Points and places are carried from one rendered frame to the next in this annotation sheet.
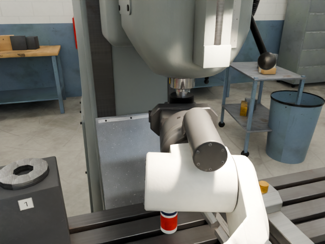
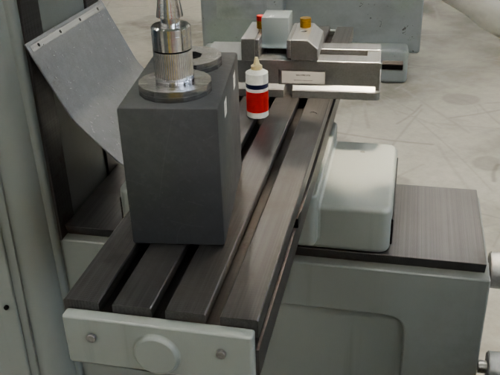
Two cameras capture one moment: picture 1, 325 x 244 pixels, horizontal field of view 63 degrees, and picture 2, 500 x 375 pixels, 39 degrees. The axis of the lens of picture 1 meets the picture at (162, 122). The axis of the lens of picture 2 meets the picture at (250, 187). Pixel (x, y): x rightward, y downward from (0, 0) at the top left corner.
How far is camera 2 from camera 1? 1.04 m
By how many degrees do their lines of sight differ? 54
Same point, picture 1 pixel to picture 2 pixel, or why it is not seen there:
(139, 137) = (84, 61)
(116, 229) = not seen: hidden behind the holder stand
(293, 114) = not seen: hidden behind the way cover
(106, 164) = (80, 118)
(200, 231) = (281, 103)
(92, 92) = not seen: outside the picture
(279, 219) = (332, 45)
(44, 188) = (234, 56)
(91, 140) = (15, 100)
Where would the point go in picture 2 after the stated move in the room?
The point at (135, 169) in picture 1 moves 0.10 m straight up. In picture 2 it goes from (113, 112) to (107, 60)
